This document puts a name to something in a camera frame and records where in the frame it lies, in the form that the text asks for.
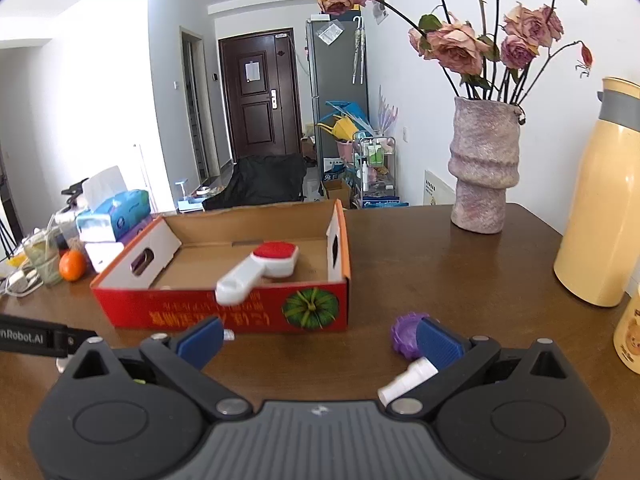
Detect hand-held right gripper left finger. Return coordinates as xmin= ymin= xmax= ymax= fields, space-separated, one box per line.
xmin=59 ymin=316 xmax=252 ymax=422

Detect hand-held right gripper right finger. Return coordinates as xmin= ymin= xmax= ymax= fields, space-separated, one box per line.
xmin=384 ymin=318 xmax=583 ymax=422

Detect red cardboard box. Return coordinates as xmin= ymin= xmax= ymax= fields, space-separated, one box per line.
xmin=90 ymin=198 xmax=352 ymax=333

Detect purple spiky round scrubber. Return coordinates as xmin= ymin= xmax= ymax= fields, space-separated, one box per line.
xmin=391 ymin=312 xmax=441 ymax=359

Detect small white plastic bottle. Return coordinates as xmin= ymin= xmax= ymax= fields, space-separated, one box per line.
xmin=377 ymin=356 xmax=440 ymax=409

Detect red white lint brush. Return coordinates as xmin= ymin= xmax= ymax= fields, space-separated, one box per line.
xmin=214 ymin=241 xmax=301 ymax=306

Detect clear glass cup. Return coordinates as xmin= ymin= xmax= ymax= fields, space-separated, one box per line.
xmin=22 ymin=232 xmax=63 ymax=287

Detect orange fruit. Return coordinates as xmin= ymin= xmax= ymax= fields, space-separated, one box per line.
xmin=58 ymin=250 xmax=88 ymax=282

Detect purple tissue pack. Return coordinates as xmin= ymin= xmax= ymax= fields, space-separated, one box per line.
xmin=84 ymin=217 xmax=153 ymax=274

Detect clear plastic food container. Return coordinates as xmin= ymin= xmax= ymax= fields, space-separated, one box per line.
xmin=54 ymin=204 xmax=87 ymax=251

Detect pet water feeder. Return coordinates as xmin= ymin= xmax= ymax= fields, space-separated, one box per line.
xmin=175 ymin=179 xmax=206 ymax=212

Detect blue white bag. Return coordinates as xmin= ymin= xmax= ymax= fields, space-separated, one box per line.
xmin=360 ymin=195 xmax=409 ymax=209

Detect blue tissue pack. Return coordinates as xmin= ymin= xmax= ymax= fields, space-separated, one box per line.
xmin=75 ymin=166 xmax=151 ymax=242

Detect white leaning panel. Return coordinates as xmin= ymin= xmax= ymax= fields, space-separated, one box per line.
xmin=424 ymin=170 xmax=457 ymax=206

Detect pink textured ceramic vase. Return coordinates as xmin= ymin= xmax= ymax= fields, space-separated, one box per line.
xmin=447 ymin=96 xmax=527 ymax=235

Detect open brown carton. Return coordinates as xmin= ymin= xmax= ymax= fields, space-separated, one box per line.
xmin=322 ymin=178 xmax=352 ymax=209

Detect yellow bear print bottle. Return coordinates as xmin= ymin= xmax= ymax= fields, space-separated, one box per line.
xmin=613 ymin=285 xmax=640 ymax=376

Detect blue white printed sack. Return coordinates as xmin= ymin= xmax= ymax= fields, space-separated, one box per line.
xmin=323 ymin=157 xmax=352 ymax=182

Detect cream thermos jug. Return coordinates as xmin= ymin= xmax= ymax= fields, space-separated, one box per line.
xmin=553 ymin=77 xmax=640 ymax=307

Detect yellow plastic dustpan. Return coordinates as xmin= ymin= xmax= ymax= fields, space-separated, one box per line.
xmin=317 ymin=115 xmax=373 ymax=142

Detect purple fairy wings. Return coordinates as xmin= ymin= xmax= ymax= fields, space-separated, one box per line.
xmin=377 ymin=85 xmax=401 ymax=133

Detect dark brown entrance door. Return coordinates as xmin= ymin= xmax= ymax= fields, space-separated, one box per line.
xmin=218 ymin=28 xmax=302 ymax=163

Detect grey refrigerator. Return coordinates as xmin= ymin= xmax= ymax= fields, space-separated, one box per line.
xmin=306 ymin=10 xmax=369 ymax=143

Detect bunch of dried pink roses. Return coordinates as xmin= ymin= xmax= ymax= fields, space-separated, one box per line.
xmin=312 ymin=0 xmax=611 ymax=106

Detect white folded umbrella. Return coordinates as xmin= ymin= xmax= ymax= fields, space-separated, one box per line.
xmin=351 ymin=16 xmax=366 ymax=85

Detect clear sleeve on refrigerator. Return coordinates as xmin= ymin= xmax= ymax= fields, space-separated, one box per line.
xmin=317 ymin=22 xmax=346 ymax=46

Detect white charger with cable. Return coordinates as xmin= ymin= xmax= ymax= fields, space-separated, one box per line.
xmin=0 ymin=267 xmax=45 ymax=300

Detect metal wire trolley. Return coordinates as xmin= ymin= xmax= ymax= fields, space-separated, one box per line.
xmin=352 ymin=136 xmax=397 ymax=207

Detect dark interior door frame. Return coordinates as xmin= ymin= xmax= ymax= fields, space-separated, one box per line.
xmin=180 ymin=27 xmax=211 ymax=183

